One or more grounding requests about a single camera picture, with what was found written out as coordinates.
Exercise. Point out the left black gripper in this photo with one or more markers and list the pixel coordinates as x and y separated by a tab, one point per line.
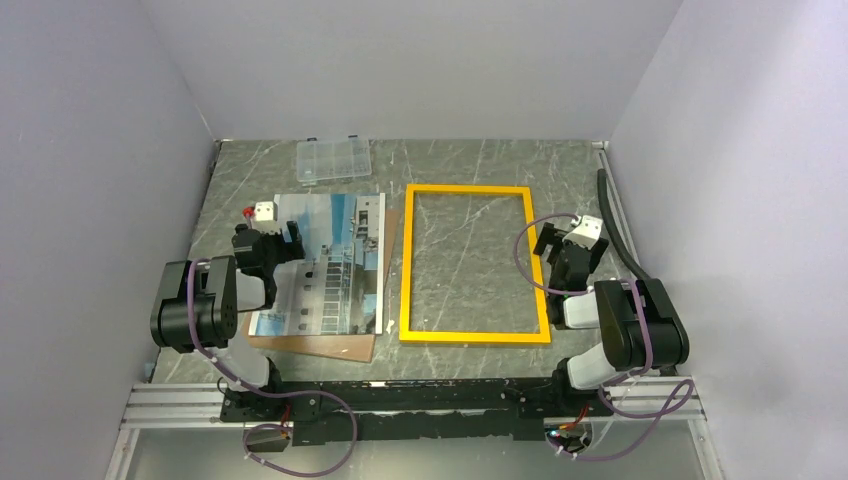
288	248

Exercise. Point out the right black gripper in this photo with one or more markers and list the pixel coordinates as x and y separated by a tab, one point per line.
547	236

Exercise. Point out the yellow wooden picture frame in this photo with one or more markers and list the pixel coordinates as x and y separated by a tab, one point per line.
408	335

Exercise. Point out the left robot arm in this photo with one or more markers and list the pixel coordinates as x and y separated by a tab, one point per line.
198	303

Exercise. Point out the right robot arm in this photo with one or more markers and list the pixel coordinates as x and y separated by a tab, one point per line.
640	329

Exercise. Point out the building photo print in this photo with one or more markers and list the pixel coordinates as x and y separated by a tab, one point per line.
331	218

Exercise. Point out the clear plastic organizer box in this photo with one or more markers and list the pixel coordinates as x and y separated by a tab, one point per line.
332	160

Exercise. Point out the brown backing board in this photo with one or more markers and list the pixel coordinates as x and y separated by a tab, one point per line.
344	348

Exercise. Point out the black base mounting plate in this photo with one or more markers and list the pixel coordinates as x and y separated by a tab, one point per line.
336	411

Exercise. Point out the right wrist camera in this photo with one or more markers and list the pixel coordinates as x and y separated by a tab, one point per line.
586	231

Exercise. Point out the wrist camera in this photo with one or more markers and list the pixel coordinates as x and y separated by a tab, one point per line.
586	231
263	217

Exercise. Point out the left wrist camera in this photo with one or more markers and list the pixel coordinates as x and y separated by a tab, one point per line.
263	217

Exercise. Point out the aluminium rail frame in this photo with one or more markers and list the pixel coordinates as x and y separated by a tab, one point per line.
194	406

